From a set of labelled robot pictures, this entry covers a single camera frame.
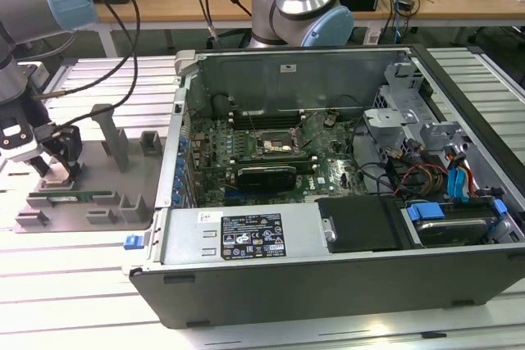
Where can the black graphics card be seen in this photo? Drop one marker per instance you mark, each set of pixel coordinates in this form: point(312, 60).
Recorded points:
point(266, 186)

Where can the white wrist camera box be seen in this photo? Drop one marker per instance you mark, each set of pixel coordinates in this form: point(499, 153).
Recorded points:
point(16, 145)

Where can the small white adapter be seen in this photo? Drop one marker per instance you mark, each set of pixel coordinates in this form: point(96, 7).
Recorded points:
point(373, 35)

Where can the black optical drive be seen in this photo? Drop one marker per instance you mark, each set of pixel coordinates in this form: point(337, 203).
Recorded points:
point(361, 223)

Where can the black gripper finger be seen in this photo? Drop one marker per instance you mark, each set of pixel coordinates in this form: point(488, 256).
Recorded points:
point(74, 149)
point(41, 166)

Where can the green motherboard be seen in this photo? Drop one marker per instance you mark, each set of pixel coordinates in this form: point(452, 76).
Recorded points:
point(340, 169)

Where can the CPU socket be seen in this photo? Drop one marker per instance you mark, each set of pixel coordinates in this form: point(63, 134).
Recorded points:
point(275, 142)

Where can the RAM slot with black clips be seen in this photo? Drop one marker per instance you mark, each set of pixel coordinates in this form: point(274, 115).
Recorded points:
point(266, 117)
point(305, 161)
point(266, 125)
point(305, 169)

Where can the hard disk in blue carrier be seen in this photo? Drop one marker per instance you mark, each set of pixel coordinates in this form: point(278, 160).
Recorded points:
point(451, 230)

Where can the silver power supply with label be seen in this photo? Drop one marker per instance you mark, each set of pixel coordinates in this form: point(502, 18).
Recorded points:
point(184, 239)

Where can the metal locking lever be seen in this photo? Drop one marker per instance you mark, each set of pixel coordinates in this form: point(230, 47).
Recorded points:
point(254, 129)

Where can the silver metal drive cage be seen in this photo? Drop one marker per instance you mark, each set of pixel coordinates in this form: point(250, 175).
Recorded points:
point(389, 120)

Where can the small black plug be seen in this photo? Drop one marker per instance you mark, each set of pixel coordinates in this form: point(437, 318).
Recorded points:
point(406, 3)

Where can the silver CPU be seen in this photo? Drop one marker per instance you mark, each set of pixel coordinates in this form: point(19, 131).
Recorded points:
point(57, 177)

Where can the grey plastic parts rack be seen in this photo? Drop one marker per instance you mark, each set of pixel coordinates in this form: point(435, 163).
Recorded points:
point(141, 174)

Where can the green RAM stick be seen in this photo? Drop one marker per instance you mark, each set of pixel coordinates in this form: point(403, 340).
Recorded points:
point(92, 194)

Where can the black office chair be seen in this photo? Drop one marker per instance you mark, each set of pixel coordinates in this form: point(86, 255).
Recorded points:
point(504, 38)

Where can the wooden desk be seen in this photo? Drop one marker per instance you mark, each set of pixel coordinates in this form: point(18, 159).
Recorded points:
point(451, 7)

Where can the blue plastic latch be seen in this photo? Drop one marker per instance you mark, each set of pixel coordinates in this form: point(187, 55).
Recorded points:
point(133, 242)

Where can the open black PC case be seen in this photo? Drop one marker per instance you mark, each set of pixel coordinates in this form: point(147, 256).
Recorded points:
point(287, 296)

